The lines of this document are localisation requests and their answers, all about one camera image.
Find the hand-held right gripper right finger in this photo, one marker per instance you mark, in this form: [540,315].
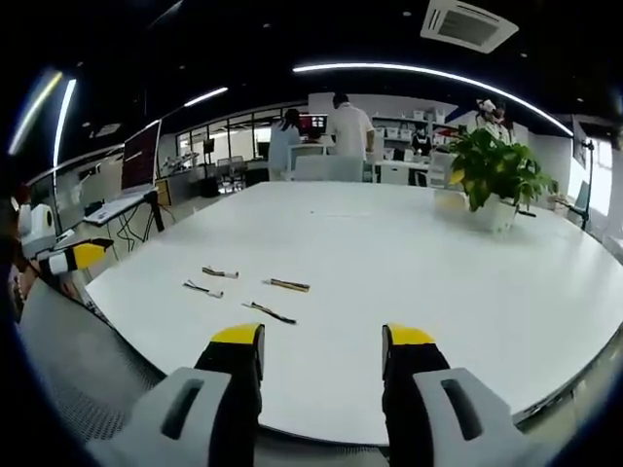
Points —
[452,408]

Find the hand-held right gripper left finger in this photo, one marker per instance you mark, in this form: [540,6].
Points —
[194,413]

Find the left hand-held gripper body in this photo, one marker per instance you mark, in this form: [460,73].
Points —
[40,225]

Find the small white side table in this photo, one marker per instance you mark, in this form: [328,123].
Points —
[114,208]

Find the grey mesh chair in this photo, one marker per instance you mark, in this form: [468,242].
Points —
[73,370]

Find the large display on stand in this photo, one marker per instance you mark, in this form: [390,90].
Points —
[140,158]

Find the white plant pot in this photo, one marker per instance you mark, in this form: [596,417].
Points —
[494,213]

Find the short ceiling light strip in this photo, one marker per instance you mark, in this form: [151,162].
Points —
[206,96]

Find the green potted plant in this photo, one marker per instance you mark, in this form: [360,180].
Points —
[491,165]

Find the black tripod stand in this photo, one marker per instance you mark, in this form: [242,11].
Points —
[588,185]

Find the white office chair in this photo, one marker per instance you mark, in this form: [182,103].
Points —
[328,168]

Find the computer monitor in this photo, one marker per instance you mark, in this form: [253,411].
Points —
[314,125]

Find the shelf with white bins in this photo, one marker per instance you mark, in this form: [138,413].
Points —
[404,127]

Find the white and red robot figure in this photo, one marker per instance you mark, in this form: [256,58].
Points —
[492,117]

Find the long ceiling light strip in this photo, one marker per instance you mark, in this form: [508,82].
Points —
[438,73]

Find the ceiling air conditioner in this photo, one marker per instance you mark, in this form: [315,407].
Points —
[467,23]

